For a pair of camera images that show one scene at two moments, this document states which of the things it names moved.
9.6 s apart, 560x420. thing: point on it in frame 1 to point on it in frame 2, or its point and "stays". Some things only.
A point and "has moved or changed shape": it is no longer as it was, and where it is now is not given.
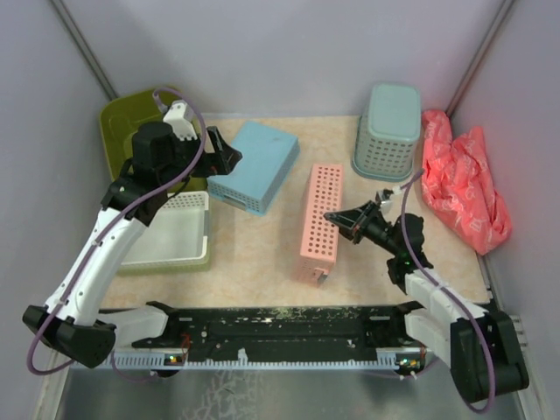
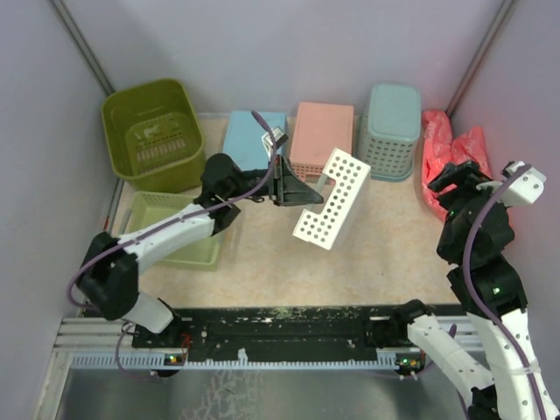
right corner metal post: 499,21 stays
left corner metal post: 83,48 stays
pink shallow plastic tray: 320,237 to 318,129
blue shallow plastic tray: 269,157 has moved or changed shape
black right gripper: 359,219 to 465,176
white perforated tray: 178,233 has moved or changed shape
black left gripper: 219,163 to 285,188
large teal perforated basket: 386,136 stays
